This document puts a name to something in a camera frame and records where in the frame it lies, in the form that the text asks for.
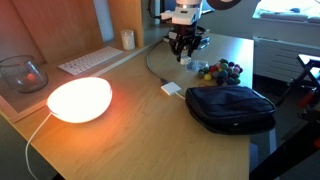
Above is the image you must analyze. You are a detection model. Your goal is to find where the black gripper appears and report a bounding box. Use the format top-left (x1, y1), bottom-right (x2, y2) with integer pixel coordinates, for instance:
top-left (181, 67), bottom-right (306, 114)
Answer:
top-left (168, 24), bottom-right (203, 63)

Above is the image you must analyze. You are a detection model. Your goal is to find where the white keyboard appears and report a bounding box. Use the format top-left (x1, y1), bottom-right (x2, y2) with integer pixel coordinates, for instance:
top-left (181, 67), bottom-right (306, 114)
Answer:
top-left (58, 45), bottom-right (124, 77)

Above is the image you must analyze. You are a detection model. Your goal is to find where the black clamp orange handle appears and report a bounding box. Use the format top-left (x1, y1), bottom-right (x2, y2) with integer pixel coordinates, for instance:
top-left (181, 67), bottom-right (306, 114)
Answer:
top-left (298, 89), bottom-right (317, 108)

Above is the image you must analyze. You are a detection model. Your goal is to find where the round black monitor base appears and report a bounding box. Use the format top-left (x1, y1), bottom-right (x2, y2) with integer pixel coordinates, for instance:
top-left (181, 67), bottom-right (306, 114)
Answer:
top-left (174, 23), bottom-right (208, 36)

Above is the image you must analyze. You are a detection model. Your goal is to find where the black fabric bag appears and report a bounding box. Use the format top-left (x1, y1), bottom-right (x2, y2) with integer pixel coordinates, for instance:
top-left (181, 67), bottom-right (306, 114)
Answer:
top-left (184, 85), bottom-right (277, 136)

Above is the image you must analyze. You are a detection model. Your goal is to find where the light blue floor tape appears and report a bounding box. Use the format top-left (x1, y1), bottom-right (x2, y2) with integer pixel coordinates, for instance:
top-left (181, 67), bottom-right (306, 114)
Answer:
top-left (249, 129), bottom-right (278, 172)

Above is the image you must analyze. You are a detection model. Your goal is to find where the grey braided cable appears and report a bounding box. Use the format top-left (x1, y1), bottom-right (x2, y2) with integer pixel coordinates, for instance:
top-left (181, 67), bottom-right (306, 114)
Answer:
top-left (145, 41), bottom-right (170, 85)

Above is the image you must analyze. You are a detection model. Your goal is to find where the white radiator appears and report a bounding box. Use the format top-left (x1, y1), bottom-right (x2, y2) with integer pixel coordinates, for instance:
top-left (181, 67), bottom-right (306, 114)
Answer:
top-left (252, 35), bottom-right (320, 84)

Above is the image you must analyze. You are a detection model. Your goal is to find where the white flat adapter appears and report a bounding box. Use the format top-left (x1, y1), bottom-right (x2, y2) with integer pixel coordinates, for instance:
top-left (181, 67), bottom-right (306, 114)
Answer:
top-left (160, 81), bottom-right (183, 97)

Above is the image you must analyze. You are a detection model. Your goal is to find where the white lamp cable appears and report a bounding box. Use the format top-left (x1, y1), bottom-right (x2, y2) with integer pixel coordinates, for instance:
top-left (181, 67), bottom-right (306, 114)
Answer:
top-left (24, 112), bottom-right (53, 180)

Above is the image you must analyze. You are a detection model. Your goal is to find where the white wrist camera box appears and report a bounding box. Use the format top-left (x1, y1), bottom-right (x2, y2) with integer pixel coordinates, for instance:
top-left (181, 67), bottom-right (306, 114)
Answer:
top-left (160, 6), bottom-right (202, 26)

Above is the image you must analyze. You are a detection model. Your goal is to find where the clear plastic object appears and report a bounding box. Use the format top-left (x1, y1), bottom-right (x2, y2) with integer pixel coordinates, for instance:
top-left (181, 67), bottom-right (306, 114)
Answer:
top-left (185, 59), bottom-right (209, 73)

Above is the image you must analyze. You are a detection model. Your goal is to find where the glowing bowl lamp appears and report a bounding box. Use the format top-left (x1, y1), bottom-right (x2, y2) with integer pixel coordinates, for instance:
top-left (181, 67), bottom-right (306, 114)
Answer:
top-left (46, 76), bottom-right (113, 124)

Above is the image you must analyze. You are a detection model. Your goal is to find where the colourful felt ball trivet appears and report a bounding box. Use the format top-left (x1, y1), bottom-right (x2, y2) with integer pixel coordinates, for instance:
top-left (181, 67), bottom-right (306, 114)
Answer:
top-left (196, 58), bottom-right (244, 86)

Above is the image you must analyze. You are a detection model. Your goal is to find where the clear glass bowl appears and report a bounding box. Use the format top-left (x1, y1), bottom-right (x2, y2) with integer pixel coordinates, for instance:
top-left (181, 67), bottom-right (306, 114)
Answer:
top-left (0, 54), bottom-right (49, 94)

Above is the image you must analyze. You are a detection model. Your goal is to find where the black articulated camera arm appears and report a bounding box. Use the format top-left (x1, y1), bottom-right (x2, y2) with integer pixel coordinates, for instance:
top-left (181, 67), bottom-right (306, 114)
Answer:
top-left (249, 123), bottom-right (320, 180)

